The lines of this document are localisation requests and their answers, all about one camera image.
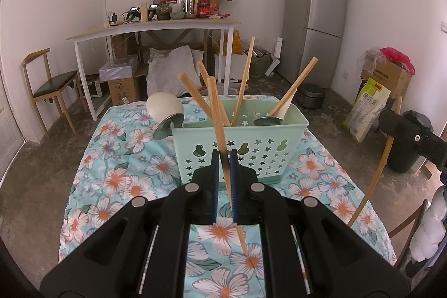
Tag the grey rice cooker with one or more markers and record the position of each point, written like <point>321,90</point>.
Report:
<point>310,96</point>

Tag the white door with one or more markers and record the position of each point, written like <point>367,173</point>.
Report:
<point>7,130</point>

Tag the green woven bag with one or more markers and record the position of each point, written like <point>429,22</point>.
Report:
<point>260,64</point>

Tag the wooden chopstick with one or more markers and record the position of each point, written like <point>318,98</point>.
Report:
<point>244,81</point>
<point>199,97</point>
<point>204,74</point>
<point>303,76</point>
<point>218,123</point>

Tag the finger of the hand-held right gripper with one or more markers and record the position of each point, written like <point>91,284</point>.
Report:
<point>415,138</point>

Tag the black charger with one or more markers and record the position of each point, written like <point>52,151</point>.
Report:
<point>113,18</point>

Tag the floral blue tablecloth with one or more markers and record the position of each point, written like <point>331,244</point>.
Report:
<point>115,179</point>

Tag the wooden chair with curved back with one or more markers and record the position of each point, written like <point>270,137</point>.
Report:
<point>379,162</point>

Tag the cola bottle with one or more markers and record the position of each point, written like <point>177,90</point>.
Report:
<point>204,6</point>

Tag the grey sack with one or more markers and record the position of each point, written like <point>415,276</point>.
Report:
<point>171,69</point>

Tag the black trash bin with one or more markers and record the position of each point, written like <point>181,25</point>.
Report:
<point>401,158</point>

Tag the white and yellow rice bag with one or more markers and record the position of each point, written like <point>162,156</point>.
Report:
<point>368,109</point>

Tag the silver refrigerator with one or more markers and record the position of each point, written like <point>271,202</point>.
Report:
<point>314,22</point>

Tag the wooden chair with dark seat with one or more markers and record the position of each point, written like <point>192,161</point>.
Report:
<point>56,83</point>

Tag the metal spoon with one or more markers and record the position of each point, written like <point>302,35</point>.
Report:
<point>163,131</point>
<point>267,121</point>

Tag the yellow plastic bag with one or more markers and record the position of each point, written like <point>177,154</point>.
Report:
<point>237,41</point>

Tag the small cardboard carton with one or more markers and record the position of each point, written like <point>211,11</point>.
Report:
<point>122,91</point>

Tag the small bowl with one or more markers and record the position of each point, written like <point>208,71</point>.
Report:
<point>177,15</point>

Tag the mint green utensil holder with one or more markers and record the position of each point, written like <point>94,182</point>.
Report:
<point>258,151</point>

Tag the white box on carton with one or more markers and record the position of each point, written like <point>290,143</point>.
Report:
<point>118,69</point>

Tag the silver case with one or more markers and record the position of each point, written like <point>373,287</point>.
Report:
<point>91,88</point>

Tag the black device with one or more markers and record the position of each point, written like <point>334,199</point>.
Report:
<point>132,13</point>
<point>152,10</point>

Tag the white cloth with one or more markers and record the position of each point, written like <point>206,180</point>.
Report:
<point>429,231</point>

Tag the large cardboard box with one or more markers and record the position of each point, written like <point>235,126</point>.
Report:
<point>387,78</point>

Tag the white desk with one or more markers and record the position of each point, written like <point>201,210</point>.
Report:
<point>157,26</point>

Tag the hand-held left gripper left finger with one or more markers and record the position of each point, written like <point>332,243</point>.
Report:
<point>204,193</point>

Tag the red plastic bag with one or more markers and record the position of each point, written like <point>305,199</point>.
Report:
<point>396,57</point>

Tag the white panel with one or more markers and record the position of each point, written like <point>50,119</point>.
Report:
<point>277,55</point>

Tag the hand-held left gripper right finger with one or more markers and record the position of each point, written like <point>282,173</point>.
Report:
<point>244,193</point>

